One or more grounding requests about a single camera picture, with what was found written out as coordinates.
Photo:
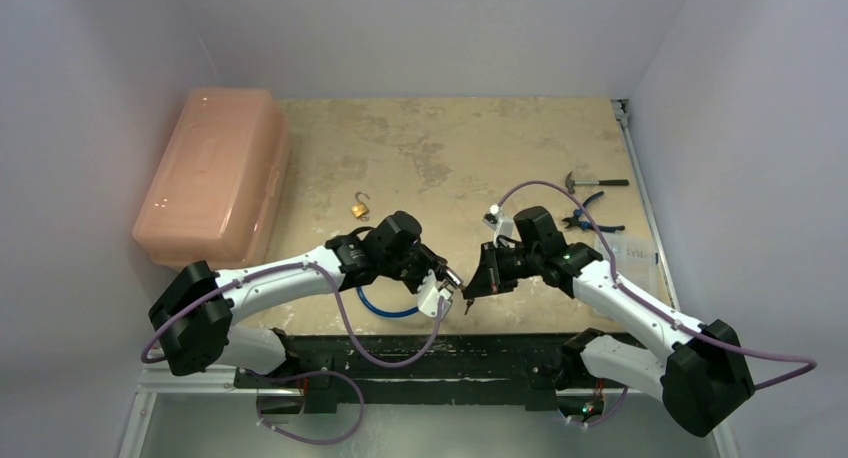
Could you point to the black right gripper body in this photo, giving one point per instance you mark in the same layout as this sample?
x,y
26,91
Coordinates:
x,y
488,270

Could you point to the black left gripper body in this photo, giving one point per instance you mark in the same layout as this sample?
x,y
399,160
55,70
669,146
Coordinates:
x,y
420,263

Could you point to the blue cable lock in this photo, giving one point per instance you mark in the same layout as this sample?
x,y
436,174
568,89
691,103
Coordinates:
x,y
384,309

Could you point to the brass padlock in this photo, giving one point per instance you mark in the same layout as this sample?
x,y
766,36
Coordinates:
x,y
360,209

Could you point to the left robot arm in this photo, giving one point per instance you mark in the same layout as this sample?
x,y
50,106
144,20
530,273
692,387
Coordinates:
x,y
197,318

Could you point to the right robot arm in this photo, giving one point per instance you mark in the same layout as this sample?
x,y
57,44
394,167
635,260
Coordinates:
x,y
685,364

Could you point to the pink plastic storage box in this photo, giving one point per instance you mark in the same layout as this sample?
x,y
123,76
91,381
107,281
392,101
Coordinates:
x,y
217,188

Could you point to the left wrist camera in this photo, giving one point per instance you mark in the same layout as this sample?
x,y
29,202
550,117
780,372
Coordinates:
x,y
434,296

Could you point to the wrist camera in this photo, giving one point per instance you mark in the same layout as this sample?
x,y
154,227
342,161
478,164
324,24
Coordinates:
x,y
501,225
434,296

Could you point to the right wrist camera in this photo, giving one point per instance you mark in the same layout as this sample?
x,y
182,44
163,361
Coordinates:
x,y
501,225

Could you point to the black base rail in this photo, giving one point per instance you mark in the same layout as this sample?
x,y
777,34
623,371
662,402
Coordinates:
x,y
525,370

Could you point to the small black handled hammer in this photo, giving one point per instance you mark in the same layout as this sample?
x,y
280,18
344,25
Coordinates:
x,y
572,183

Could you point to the aluminium frame rail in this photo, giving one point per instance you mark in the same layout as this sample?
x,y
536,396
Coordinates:
x,y
722,435

